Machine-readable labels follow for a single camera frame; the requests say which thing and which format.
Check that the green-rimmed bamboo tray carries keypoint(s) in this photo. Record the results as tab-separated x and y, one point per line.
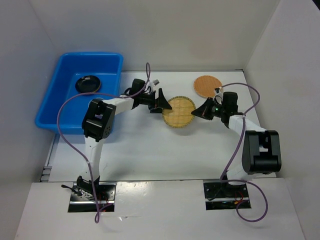
181	113

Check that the blue plastic cup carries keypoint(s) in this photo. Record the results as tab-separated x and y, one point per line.
102	97

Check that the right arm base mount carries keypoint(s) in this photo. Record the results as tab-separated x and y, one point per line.
223	196

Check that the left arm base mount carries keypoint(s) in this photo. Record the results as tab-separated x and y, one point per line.
80	202

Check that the blue plastic bin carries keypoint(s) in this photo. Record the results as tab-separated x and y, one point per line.
62	108

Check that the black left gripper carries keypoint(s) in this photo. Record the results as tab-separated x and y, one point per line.
162	102

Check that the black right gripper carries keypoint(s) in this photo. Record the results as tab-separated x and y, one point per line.
203	111

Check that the black plastic plate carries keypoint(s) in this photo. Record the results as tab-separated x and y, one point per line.
85	78

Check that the brown woven bamboo tray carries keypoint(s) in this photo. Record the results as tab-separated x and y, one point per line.
205	86

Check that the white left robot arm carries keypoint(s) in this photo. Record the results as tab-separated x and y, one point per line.
99	120

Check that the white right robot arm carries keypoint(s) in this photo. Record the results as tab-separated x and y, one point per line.
257	152

